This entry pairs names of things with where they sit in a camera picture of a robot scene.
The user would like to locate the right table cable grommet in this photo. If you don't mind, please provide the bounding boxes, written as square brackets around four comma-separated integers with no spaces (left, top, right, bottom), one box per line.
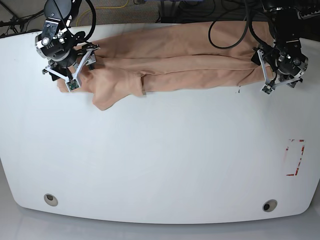
[262,199,278,213]

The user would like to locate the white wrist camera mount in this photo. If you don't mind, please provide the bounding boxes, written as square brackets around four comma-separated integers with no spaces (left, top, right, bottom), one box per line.
[255,49,303,95]
[42,44,100,92]

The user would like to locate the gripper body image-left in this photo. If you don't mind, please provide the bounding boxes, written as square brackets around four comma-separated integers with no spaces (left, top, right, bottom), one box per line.
[35,19,85,70]

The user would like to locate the yellow cable on floor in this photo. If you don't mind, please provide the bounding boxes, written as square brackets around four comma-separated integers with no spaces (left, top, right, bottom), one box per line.
[76,0,129,26]

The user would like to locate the peach t-shirt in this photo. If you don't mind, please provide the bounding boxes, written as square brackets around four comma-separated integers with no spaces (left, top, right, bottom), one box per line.
[56,21,276,112]

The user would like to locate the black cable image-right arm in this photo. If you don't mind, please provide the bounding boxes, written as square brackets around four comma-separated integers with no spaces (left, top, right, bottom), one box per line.
[208,0,274,56]

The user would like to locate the black tripod stand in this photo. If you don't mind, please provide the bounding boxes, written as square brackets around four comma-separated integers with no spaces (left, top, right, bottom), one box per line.
[0,0,44,38]

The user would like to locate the red tape rectangle marking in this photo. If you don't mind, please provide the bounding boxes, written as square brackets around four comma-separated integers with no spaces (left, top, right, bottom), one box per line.
[283,139,306,176]

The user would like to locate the white power strip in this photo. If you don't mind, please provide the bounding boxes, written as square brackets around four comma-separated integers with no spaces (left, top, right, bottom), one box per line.
[298,4,320,20]

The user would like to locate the left table cable grommet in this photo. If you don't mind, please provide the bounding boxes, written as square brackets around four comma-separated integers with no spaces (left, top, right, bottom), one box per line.
[44,194,59,207]

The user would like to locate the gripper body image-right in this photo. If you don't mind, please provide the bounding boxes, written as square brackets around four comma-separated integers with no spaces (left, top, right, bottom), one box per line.
[264,39,308,83]

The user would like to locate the table cable grommet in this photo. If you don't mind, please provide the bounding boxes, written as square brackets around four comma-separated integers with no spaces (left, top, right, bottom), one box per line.
[44,194,59,207]
[262,199,278,213]

